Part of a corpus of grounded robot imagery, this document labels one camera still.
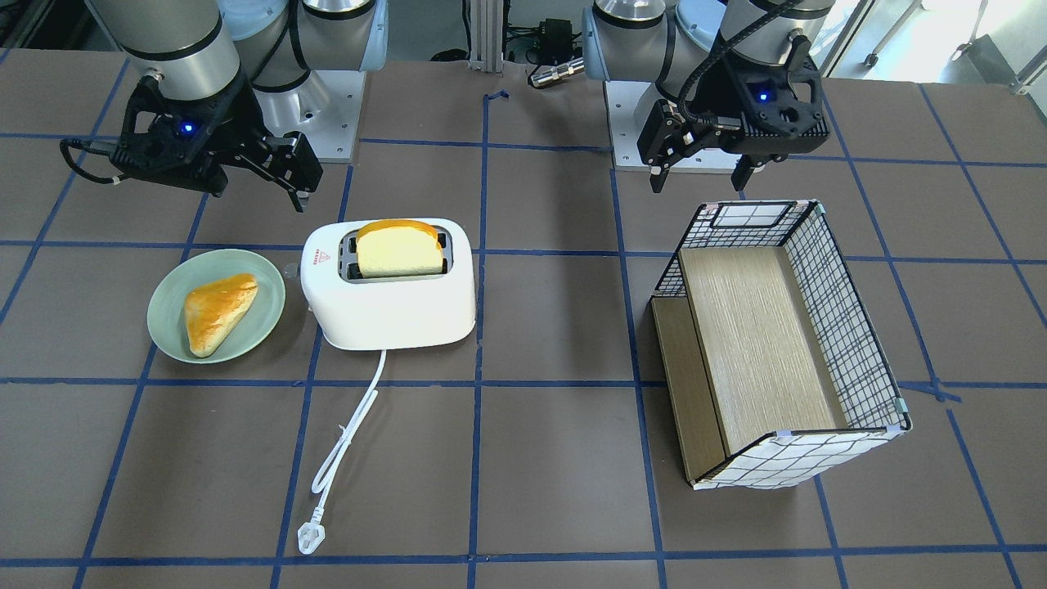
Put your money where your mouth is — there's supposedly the white two-slot toaster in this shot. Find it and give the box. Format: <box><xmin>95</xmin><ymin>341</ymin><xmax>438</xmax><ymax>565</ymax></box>
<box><xmin>300</xmin><ymin>218</ymin><xmax>476</xmax><ymax>352</ymax></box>

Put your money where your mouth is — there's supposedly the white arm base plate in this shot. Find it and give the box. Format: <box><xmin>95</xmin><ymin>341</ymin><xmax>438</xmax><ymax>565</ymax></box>
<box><xmin>254</xmin><ymin>70</ymin><xmax>367</xmax><ymax>163</ymax></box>
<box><xmin>604</xmin><ymin>80</ymin><xmax>737</xmax><ymax>173</ymax></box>

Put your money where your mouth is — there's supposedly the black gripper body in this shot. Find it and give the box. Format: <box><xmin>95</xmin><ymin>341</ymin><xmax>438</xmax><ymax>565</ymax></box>
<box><xmin>109</xmin><ymin>75</ymin><xmax>324</xmax><ymax>199</ymax></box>
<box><xmin>638</xmin><ymin>46</ymin><xmax>831</xmax><ymax>172</ymax></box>

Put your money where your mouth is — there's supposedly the aluminium frame post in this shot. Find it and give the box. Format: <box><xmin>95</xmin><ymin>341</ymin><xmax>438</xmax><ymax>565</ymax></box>
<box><xmin>466</xmin><ymin>0</ymin><xmax>507</xmax><ymax>75</ymax></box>

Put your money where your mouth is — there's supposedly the grid-patterned storage box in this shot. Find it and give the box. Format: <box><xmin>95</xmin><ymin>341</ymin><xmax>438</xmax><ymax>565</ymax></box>
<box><xmin>650</xmin><ymin>200</ymin><xmax>912</xmax><ymax>489</ymax></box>

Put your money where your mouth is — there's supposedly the black power adapter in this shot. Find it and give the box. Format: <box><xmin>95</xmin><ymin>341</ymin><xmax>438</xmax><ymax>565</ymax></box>
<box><xmin>527</xmin><ymin>19</ymin><xmax>578</xmax><ymax>65</ymax></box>

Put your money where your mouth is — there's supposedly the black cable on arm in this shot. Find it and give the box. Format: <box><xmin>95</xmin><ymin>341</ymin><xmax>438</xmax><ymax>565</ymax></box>
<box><xmin>676</xmin><ymin>0</ymin><xmax>790</xmax><ymax>124</ymax></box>
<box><xmin>60</xmin><ymin>137</ymin><xmax>125</xmax><ymax>186</ymax></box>

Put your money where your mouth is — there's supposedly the golden triangular pastry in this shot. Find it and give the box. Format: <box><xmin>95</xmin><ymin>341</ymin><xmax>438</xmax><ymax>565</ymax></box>
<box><xmin>183</xmin><ymin>272</ymin><xmax>258</xmax><ymax>358</ymax></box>

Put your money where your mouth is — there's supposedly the wooden board insert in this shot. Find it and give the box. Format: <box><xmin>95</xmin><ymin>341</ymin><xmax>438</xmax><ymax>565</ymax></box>
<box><xmin>650</xmin><ymin>247</ymin><xmax>847</xmax><ymax>491</ymax></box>

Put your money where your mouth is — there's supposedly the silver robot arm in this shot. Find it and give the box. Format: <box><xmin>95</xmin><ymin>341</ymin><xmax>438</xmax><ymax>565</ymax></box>
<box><xmin>582</xmin><ymin>1</ymin><xmax>834</xmax><ymax>192</ymax></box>
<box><xmin>60</xmin><ymin>1</ymin><xmax>389</xmax><ymax>212</ymax></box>

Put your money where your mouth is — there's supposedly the silver cylindrical connector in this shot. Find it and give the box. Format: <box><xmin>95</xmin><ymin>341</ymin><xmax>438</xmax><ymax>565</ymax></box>
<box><xmin>527</xmin><ymin>56</ymin><xmax>586</xmax><ymax>90</ymax></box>

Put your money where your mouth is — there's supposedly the white toaster power cord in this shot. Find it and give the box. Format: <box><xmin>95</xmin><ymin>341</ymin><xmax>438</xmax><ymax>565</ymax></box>
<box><xmin>297</xmin><ymin>348</ymin><xmax>388</xmax><ymax>556</ymax></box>

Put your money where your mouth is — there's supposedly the light green plate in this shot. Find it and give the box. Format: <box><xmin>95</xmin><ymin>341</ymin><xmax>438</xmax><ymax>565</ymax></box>
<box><xmin>147</xmin><ymin>250</ymin><xmax>285</xmax><ymax>364</ymax></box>

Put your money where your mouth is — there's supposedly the yellow bread slice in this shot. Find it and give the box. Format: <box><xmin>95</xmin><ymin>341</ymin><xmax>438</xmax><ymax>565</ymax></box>
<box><xmin>356</xmin><ymin>219</ymin><xmax>443</xmax><ymax>278</ymax></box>

